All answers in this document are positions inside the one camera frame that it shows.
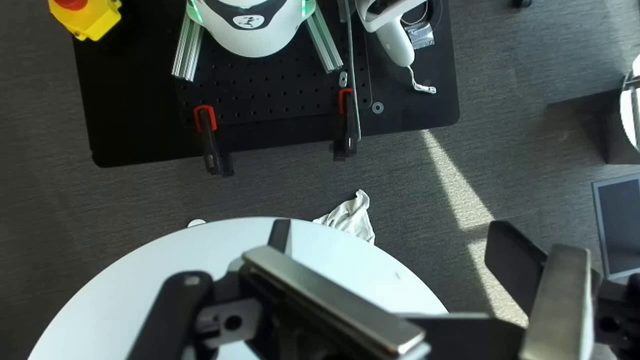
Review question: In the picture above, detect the yellow emergency stop box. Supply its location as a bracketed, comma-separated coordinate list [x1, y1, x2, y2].
[49, 0, 123, 42]

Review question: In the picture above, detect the white crumpled cloth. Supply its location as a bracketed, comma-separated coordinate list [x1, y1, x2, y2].
[315, 189, 377, 243]

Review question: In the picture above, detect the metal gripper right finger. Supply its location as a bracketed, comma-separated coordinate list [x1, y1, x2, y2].
[519, 245, 594, 360]

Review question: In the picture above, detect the left aluminium profile bar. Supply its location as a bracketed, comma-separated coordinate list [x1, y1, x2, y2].
[173, 15, 203, 82]

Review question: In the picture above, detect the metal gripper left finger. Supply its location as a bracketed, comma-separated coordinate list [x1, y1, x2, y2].
[243, 245, 431, 360]

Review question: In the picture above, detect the right aluminium profile bar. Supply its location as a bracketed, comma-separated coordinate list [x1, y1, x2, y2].
[307, 10, 344, 73]

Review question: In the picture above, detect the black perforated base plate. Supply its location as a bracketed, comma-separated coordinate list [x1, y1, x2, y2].
[75, 0, 460, 168]

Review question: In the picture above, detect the right black red clamp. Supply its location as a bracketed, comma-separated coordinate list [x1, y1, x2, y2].
[335, 87, 358, 160]

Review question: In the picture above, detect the white handheld device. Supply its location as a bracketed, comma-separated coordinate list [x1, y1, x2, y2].
[354, 0, 438, 96]

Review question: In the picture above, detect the left black red clamp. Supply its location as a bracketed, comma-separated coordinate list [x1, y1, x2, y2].
[192, 104, 234, 176]

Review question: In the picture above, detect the black red clamp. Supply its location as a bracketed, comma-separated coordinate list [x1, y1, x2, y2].
[335, 87, 358, 160]
[192, 104, 234, 176]

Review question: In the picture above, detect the white round table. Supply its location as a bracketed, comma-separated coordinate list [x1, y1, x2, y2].
[28, 217, 447, 360]

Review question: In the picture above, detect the aluminium profile bar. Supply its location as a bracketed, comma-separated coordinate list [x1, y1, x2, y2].
[307, 10, 344, 73]
[173, 15, 203, 82]

